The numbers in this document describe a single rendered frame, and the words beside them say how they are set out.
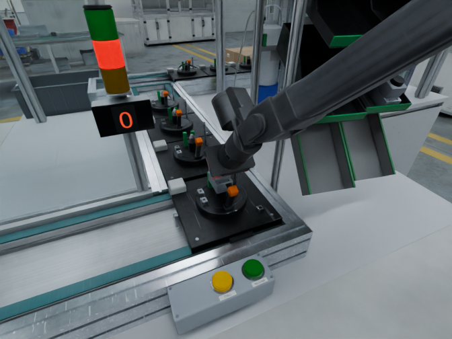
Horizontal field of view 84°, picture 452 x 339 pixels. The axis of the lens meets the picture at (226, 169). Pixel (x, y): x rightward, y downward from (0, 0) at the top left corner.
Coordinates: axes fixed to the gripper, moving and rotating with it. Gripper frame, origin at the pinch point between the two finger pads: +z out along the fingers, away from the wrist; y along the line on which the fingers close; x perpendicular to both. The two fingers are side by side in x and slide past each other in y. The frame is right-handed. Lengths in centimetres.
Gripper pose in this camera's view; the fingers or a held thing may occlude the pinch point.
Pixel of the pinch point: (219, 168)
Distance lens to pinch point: 62.3
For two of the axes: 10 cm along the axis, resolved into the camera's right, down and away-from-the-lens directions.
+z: -2.8, 2.7, 9.2
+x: 2.9, 9.4, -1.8
